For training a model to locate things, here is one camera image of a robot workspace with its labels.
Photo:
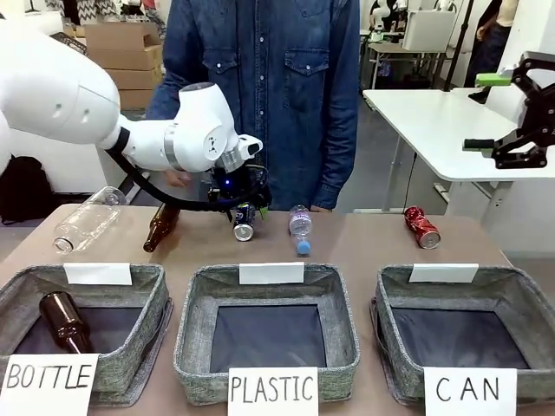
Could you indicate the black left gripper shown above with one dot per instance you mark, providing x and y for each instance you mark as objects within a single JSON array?
[{"x": 236, "y": 186}]

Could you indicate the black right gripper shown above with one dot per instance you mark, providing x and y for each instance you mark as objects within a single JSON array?
[{"x": 545, "y": 115}]

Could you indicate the blue crushed drink can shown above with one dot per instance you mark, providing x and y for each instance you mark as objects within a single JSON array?
[{"x": 244, "y": 225}]

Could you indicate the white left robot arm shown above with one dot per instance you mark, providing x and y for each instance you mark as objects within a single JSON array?
[{"x": 52, "y": 99}]

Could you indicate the person's left denim forearm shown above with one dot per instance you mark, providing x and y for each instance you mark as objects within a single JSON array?
[{"x": 338, "y": 164}]

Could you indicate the person's right denim forearm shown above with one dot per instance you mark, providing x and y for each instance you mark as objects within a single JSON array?
[{"x": 162, "y": 104}]

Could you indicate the grey basket labelled plastic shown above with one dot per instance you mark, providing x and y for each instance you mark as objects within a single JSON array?
[{"x": 195, "y": 320}]

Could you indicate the red crushed drink can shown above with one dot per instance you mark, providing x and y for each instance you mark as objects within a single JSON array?
[{"x": 421, "y": 227}]

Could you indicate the grey basket labelled bottle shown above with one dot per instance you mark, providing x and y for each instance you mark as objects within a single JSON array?
[{"x": 143, "y": 320}]

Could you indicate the grey basket labelled can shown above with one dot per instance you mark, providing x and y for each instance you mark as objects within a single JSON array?
[{"x": 390, "y": 320}]

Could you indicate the white can paper label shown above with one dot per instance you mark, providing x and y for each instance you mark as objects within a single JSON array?
[{"x": 470, "y": 390}]

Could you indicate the person's right hand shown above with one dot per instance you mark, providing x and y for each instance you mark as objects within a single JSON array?
[{"x": 178, "y": 178}]

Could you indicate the small blue-capped water bottle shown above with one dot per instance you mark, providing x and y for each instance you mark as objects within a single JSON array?
[{"x": 301, "y": 227}]

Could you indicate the blank white card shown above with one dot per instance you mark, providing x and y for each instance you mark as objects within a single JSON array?
[
  {"x": 443, "y": 273},
  {"x": 271, "y": 273},
  {"x": 97, "y": 274}
]

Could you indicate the background person in dark clothes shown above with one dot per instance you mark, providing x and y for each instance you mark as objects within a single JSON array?
[{"x": 487, "y": 43}]

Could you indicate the white desk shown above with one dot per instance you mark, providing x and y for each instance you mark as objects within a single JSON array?
[{"x": 433, "y": 125}]

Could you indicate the black tripod pole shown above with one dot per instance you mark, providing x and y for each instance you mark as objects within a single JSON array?
[{"x": 459, "y": 43}]

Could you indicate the brown glass bottle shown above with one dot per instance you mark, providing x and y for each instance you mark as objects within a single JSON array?
[
  {"x": 160, "y": 227},
  {"x": 65, "y": 318}
]

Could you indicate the white box on background desk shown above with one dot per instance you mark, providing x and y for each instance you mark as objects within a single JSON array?
[{"x": 429, "y": 29}]

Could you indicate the grey background desk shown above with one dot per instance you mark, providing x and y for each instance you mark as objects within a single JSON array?
[{"x": 390, "y": 56}]

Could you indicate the person in denim shirt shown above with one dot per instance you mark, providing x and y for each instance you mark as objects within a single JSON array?
[{"x": 277, "y": 78}]

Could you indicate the large clear plastic bottle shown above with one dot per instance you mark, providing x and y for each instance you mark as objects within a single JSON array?
[{"x": 89, "y": 219}]

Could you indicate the white plastic paper label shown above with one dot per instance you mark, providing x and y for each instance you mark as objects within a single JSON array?
[{"x": 272, "y": 390}]

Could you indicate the stacked cardboard boxes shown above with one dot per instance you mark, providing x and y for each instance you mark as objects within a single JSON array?
[{"x": 126, "y": 56}]

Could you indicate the black backpack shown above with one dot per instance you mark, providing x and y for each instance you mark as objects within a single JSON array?
[{"x": 24, "y": 190}]

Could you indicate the white bottle paper label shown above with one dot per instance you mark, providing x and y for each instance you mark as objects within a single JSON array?
[{"x": 47, "y": 383}]

